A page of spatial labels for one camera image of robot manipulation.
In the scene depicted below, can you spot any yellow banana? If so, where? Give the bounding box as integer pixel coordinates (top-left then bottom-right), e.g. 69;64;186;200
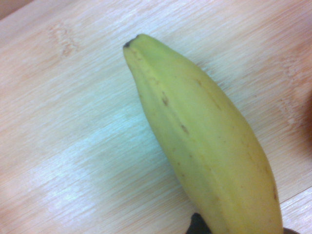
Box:
122;34;284;234

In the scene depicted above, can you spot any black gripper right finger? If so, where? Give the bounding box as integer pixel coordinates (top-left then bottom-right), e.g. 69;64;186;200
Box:
282;227;303;234

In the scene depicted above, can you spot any light bamboo wooden tray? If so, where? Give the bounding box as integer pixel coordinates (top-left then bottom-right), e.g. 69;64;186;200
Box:
0;0;312;234

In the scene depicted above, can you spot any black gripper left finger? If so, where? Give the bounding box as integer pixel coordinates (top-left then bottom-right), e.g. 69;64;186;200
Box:
185;212;213;234

